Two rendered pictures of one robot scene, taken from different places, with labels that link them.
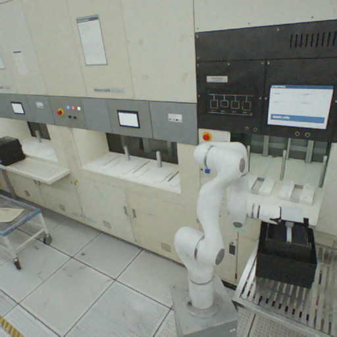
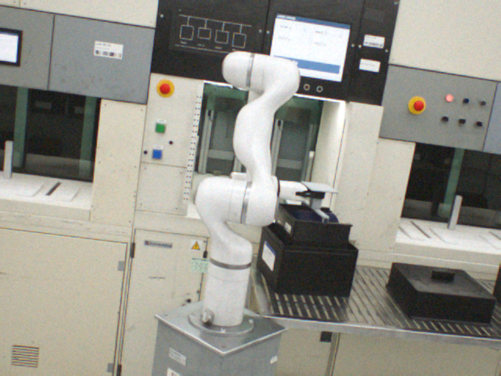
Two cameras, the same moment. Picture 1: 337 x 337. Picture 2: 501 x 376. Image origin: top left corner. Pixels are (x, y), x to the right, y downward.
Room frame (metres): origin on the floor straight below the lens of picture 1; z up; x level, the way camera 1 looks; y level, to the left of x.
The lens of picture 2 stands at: (-0.50, 1.02, 1.56)
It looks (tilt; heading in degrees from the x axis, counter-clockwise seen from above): 12 degrees down; 319
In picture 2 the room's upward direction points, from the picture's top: 9 degrees clockwise
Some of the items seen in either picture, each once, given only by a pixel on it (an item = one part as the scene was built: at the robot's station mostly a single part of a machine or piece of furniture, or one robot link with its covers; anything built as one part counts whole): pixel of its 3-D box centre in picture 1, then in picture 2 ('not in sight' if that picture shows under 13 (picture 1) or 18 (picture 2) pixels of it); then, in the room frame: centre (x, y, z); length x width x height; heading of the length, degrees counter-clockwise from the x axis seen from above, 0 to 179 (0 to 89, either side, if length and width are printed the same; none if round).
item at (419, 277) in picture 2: not in sight; (439, 288); (0.67, -0.93, 0.83); 0.29 x 0.29 x 0.13; 56
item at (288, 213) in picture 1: (286, 237); (310, 229); (1.02, -0.59, 0.95); 0.24 x 0.20 x 0.32; 155
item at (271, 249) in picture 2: (284, 251); (305, 258); (1.02, -0.59, 0.85); 0.28 x 0.28 x 0.17; 65
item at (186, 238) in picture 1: (193, 253); (225, 220); (0.87, -0.08, 1.07); 0.19 x 0.12 x 0.24; 46
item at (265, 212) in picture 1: (268, 212); (288, 189); (1.07, -0.50, 1.09); 0.11 x 0.10 x 0.07; 65
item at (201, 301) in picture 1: (201, 287); (225, 291); (0.85, -0.11, 0.85); 0.19 x 0.19 x 0.18
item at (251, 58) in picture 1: (276, 169); (243, 175); (1.71, -0.83, 0.98); 0.95 x 0.88 x 1.95; 146
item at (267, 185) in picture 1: (258, 184); not in sight; (1.66, -0.67, 0.89); 0.22 x 0.21 x 0.04; 146
